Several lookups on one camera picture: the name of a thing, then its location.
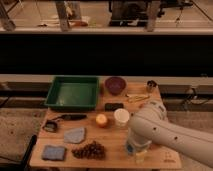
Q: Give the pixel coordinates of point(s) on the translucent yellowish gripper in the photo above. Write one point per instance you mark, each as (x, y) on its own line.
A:
(140, 156)

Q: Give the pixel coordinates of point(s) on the dark grape bunch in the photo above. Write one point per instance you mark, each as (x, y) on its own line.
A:
(93, 150)

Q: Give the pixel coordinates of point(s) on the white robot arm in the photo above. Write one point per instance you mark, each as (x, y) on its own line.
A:
(149, 124)

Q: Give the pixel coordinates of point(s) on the blue plastic cup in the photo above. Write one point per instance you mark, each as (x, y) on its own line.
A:
(128, 148)

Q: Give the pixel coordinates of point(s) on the white paper cup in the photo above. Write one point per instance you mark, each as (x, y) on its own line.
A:
(121, 117)

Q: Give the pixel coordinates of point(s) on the small metal cup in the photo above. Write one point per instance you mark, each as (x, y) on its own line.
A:
(151, 85)

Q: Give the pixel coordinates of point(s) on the orange carrot toy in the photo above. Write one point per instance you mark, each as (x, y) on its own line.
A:
(142, 105)

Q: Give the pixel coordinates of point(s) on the orange round fruit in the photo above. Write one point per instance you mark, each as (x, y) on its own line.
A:
(101, 120)

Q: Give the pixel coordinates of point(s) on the black rectangular block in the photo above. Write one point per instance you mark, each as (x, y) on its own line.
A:
(113, 106)

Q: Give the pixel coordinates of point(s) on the light grey cloth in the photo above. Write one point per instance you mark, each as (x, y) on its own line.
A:
(75, 135)

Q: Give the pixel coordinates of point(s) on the wooden board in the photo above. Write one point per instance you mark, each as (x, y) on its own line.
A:
(112, 137)

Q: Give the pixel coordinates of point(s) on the purple bowl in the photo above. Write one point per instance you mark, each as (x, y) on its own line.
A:
(115, 85)

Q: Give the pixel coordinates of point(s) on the blue sponge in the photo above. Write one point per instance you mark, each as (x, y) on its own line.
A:
(53, 153)

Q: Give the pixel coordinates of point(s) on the small black clip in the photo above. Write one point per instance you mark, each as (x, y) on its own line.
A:
(50, 126)

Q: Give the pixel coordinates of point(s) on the green plastic tray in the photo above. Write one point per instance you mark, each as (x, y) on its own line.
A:
(74, 93)

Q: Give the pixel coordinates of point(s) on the black handled knife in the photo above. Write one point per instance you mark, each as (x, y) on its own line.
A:
(71, 117)

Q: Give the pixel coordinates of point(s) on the black cable bar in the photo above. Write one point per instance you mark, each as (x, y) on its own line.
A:
(29, 149)

